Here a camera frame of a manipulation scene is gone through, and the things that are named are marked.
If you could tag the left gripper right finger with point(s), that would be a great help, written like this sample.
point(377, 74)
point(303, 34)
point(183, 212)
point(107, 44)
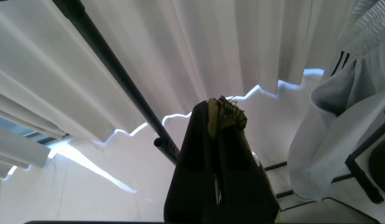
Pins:
point(242, 186)

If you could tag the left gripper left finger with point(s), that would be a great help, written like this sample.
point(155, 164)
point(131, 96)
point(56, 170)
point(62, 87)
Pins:
point(192, 186)

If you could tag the green garment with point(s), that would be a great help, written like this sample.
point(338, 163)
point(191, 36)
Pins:
point(224, 115)

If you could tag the black clothes rack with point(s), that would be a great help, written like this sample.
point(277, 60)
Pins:
point(95, 40)

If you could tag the white curtain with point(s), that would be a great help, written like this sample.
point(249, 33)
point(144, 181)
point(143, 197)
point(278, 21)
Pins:
point(18, 149)
point(179, 46)

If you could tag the window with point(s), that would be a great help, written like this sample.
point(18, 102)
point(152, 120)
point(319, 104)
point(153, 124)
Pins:
point(8, 123)

